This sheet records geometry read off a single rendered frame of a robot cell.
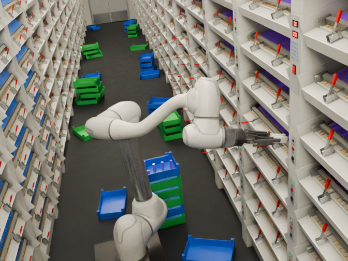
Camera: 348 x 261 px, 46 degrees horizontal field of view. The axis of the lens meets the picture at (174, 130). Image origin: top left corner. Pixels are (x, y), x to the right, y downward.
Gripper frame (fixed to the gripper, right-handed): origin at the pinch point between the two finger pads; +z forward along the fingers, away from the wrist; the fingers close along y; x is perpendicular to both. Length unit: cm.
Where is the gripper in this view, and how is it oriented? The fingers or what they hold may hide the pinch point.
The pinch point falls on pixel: (278, 138)
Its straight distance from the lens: 179.9
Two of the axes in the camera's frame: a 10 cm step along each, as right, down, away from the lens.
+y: -1.6, -4.1, 9.0
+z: 9.8, 0.3, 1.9
